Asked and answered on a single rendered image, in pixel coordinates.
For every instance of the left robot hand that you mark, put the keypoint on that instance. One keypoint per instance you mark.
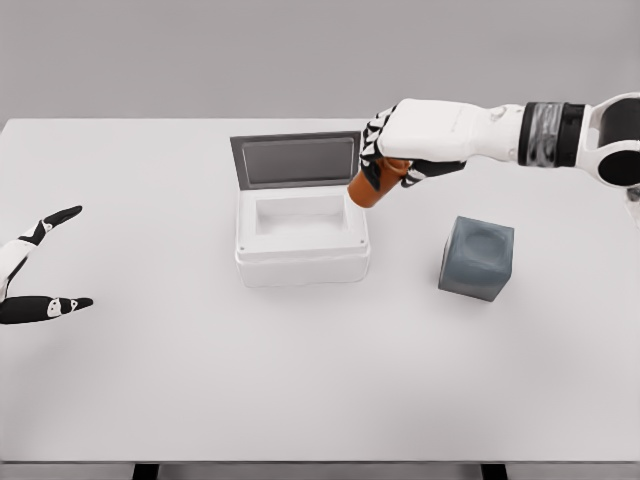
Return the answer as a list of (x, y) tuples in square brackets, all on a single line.
[(30, 240)]

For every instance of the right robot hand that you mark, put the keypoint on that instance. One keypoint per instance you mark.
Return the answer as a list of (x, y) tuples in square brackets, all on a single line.
[(420, 130)]

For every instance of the orange cup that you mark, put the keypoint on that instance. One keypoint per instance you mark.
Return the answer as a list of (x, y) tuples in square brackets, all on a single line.
[(369, 190)]

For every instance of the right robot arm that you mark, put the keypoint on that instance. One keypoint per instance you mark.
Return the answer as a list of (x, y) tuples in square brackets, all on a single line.
[(550, 135)]

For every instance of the grey box lid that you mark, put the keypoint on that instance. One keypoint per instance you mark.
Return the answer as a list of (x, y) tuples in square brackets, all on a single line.
[(295, 157)]

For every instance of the grey cube block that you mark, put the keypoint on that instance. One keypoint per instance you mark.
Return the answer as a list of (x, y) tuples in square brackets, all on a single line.
[(476, 257)]

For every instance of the white box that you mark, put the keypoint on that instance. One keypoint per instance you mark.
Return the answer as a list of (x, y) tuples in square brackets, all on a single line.
[(300, 240)]

